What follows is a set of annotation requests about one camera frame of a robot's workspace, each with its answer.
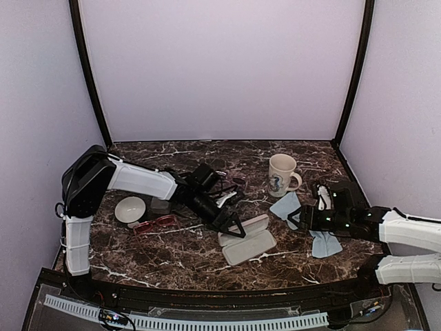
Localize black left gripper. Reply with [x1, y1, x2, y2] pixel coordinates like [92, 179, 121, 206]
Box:
[188, 190, 245, 238]

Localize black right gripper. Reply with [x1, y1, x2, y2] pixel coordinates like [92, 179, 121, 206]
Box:
[288, 205, 352, 232]

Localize pink glasses case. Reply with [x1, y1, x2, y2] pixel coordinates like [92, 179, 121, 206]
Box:
[218, 214, 277, 266]

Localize light blue cleaning cloth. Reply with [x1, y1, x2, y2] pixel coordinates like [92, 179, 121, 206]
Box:
[309, 230, 342, 259]

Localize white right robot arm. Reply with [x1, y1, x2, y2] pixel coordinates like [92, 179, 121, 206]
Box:
[287, 181, 440, 299]

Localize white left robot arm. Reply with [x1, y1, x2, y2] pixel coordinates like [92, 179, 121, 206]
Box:
[61, 145, 246, 301]

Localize light blue cloth near mug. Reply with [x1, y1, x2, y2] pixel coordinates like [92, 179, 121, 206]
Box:
[269, 192, 301, 230]

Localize cream ceramic mug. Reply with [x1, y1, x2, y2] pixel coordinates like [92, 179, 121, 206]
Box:
[268, 154, 302, 198]

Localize grey glasses case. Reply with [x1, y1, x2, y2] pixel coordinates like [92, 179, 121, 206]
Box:
[150, 197, 172, 215]

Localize white ceramic bowl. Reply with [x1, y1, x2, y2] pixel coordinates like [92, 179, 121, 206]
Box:
[114, 197, 146, 225]

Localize clear frame dark-lens sunglasses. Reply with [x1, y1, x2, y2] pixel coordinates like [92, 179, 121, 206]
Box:
[210, 171, 248, 199]

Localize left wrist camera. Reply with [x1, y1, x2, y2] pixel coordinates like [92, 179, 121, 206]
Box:
[192, 163, 220, 191]

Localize pink frame sunglasses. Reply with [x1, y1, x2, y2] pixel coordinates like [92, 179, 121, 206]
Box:
[132, 214, 184, 267]

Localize white slotted cable duct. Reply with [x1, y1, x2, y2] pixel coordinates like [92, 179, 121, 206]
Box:
[43, 294, 329, 330]

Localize black front rail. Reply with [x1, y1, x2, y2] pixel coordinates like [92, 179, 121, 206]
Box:
[113, 285, 331, 311]

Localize black right corner post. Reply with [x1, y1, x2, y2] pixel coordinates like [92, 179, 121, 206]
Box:
[331, 0, 376, 150]

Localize black corner post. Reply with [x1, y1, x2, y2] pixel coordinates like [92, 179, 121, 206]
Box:
[68, 0, 113, 148]
[331, 0, 376, 150]

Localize black left corner post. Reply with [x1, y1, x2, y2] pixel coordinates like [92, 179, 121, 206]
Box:
[68, 0, 113, 148]

